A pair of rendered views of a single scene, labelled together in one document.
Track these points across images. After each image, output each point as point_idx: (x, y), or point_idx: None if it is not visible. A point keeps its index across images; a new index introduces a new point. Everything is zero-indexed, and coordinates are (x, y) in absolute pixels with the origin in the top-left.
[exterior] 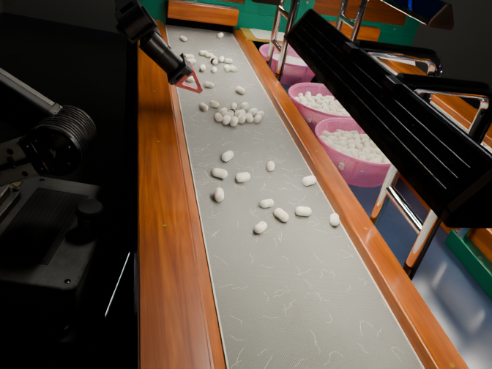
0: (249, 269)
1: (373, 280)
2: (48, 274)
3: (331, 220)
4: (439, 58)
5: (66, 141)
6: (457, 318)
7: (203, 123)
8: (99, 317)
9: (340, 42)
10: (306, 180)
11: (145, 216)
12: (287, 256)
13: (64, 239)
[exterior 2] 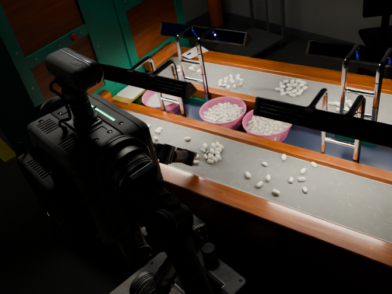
0: (325, 206)
1: (352, 174)
2: (231, 286)
3: (314, 165)
4: (326, 89)
5: (204, 227)
6: (372, 162)
7: (209, 170)
8: (249, 284)
9: (299, 109)
10: (284, 158)
11: (280, 221)
12: (324, 191)
13: (210, 271)
